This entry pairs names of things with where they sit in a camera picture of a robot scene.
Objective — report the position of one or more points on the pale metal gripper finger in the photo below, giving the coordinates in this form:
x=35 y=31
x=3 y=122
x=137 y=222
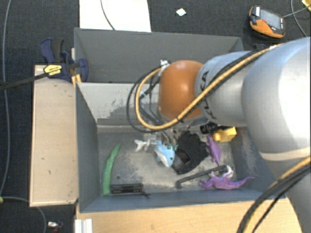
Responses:
x=152 y=145
x=151 y=137

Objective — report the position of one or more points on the blue and white toy shark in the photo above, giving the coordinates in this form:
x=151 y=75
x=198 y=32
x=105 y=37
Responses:
x=166 y=155

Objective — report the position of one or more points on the black glove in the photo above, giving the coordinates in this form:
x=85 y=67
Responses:
x=192 y=149

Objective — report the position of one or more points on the green toy bean pod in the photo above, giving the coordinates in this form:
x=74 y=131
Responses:
x=109 y=166

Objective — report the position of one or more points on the black hex key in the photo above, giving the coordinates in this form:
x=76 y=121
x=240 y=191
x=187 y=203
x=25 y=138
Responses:
x=194 y=176

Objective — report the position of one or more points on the small purple toy dinosaur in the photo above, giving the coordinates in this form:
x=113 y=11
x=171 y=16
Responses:
x=214 y=150

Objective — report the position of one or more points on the black folding tool set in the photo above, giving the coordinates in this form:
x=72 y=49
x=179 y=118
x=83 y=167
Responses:
x=126 y=188

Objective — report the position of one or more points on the yellow block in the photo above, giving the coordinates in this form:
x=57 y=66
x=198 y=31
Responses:
x=224 y=135

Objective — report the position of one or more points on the large purple toy dinosaur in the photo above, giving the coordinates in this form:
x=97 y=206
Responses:
x=223 y=182

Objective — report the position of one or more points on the grey metal bin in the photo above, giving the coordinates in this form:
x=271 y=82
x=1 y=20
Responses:
x=109 y=57

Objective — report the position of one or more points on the pale wood board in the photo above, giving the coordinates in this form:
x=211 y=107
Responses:
x=53 y=142

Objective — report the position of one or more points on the black cylinder on white bracket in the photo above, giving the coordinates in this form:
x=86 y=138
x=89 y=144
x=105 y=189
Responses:
x=208 y=128

